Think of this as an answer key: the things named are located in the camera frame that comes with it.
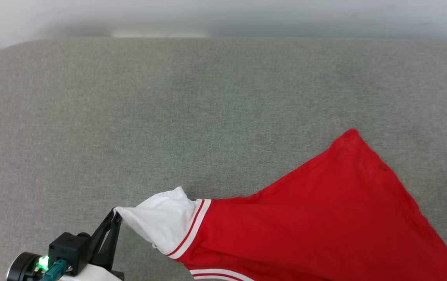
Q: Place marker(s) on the grey fabric sofa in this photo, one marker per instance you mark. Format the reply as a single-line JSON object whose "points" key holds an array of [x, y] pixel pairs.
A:
{"points": [[168, 117]]}

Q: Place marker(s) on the red garment with white sleeves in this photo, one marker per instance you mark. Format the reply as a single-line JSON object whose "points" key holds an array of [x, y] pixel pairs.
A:
{"points": [[325, 214]]}

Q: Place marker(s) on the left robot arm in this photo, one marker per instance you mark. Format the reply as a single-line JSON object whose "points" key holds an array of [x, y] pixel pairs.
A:
{"points": [[22, 269]]}

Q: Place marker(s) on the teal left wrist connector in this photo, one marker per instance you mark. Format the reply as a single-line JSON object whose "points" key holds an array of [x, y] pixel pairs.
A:
{"points": [[55, 271]]}

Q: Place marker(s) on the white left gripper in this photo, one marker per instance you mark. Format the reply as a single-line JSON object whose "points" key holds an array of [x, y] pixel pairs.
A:
{"points": [[98, 275]]}

